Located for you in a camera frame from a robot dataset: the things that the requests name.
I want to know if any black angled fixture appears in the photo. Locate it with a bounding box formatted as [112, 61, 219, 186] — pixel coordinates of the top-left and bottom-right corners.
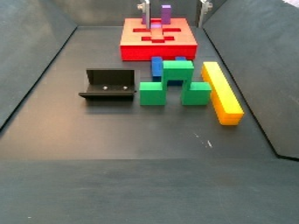
[78, 68, 136, 99]

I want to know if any purple U-shaped block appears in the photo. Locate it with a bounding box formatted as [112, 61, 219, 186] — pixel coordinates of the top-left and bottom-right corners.
[151, 4, 172, 28]

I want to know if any blue U-shaped block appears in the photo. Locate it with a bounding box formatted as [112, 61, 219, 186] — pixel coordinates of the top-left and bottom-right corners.
[151, 57, 183, 86]

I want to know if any green arch-shaped block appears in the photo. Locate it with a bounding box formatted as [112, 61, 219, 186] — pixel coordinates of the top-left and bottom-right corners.
[139, 60, 211, 106]

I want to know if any yellow long bar block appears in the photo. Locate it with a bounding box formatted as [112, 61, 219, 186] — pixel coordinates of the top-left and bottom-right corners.
[200, 61, 244, 126]

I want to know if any red base block with slots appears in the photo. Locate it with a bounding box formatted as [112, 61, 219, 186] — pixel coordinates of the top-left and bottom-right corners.
[119, 18, 197, 61]

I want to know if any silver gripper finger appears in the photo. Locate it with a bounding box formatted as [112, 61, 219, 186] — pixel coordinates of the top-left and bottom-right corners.
[199, 0, 212, 27]
[136, 0, 151, 29]

